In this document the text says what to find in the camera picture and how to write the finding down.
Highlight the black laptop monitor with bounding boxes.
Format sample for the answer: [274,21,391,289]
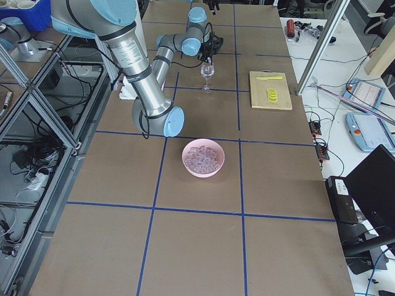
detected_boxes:
[344,144,394,233]

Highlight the blue teach pendant far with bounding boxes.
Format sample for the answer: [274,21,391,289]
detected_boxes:
[343,78,385,109]

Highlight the red cylinder bottle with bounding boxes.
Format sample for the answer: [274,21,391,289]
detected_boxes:
[286,19,295,38]

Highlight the pink bowl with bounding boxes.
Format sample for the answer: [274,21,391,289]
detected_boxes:
[181,139,225,178]

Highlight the aluminium frame post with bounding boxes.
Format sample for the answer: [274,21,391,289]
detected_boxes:
[296,0,350,96]

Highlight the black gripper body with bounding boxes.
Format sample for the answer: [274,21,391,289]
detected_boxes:
[207,0,219,7]
[197,38,215,62]

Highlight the blue teach pendant near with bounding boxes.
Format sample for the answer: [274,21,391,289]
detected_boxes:
[346,112,394,153]

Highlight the black box device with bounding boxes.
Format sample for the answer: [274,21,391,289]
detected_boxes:
[325,176,358,225]

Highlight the pile of ice cubes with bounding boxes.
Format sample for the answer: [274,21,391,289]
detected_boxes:
[184,146,221,174]

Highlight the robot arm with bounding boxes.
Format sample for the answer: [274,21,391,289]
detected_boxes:
[51,0,209,137]

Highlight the clear wine glass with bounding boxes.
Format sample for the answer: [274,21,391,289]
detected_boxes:
[201,63,214,93]

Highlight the bamboo cutting board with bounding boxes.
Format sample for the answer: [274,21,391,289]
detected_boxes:
[249,71,293,110]

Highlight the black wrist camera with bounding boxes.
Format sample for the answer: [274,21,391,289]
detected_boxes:
[211,35,223,55]

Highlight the blue teach pendant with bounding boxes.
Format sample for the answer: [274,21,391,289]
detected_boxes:
[346,112,394,153]
[343,78,385,109]

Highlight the yellow plastic knife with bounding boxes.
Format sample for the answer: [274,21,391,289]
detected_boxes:
[256,76,283,81]

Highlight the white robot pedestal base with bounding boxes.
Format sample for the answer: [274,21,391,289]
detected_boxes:
[118,0,161,101]

